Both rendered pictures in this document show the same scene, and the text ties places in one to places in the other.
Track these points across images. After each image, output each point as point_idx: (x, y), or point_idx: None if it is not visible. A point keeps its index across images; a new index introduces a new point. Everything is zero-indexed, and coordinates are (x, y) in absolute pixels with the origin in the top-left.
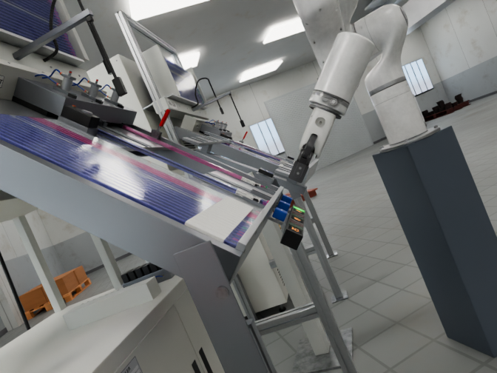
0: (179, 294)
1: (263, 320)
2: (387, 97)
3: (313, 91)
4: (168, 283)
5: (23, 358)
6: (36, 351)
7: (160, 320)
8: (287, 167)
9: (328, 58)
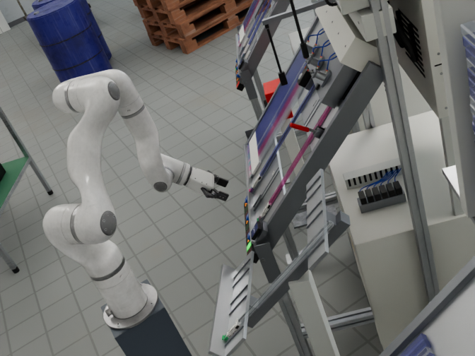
0: (339, 198)
1: (353, 316)
2: None
3: (184, 162)
4: (354, 199)
5: (420, 147)
6: (416, 151)
7: (333, 181)
8: (244, 284)
9: (166, 155)
